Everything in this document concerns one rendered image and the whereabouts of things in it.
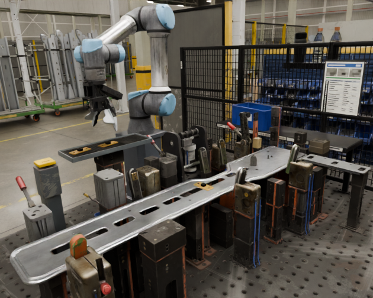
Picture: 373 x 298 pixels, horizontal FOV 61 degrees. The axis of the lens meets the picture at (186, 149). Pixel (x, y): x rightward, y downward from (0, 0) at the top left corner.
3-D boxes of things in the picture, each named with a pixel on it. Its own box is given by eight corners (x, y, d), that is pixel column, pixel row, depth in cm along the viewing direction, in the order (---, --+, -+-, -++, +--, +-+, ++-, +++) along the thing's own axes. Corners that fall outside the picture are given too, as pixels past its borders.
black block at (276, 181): (279, 249, 137) (283, 187, 128) (258, 239, 145) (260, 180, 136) (288, 241, 142) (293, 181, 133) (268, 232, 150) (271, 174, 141)
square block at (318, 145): (317, 207, 171) (324, 143, 160) (303, 201, 176) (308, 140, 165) (324, 201, 176) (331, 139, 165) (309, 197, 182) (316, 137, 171)
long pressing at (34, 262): (31, 296, 75) (30, 291, 75) (5, 254, 91) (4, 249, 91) (310, 155, 164) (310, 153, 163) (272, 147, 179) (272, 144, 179)
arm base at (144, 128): (121, 133, 176) (120, 115, 173) (142, 127, 186) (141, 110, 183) (140, 137, 166) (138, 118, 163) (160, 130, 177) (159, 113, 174)
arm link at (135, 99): (137, 112, 181) (135, 88, 177) (157, 113, 175) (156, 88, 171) (124, 116, 171) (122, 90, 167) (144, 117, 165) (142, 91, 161)
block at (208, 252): (208, 257, 133) (208, 194, 124) (187, 244, 142) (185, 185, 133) (216, 251, 136) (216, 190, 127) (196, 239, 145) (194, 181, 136)
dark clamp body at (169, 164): (170, 245, 142) (166, 165, 130) (152, 233, 151) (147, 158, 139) (187, 236, 149) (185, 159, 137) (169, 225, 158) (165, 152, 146)
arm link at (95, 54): (108, 38, 121) (91, 38, 114) (111, 68, 125) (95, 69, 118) (92, 39, 125) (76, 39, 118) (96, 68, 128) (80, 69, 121)
